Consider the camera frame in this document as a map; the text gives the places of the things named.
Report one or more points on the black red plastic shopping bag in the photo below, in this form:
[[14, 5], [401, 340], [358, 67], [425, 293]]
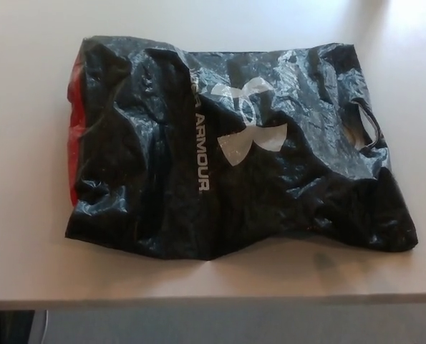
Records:
[[169, 143]]

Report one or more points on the black desk support frame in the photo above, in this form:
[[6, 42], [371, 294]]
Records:
[[5, 328]]

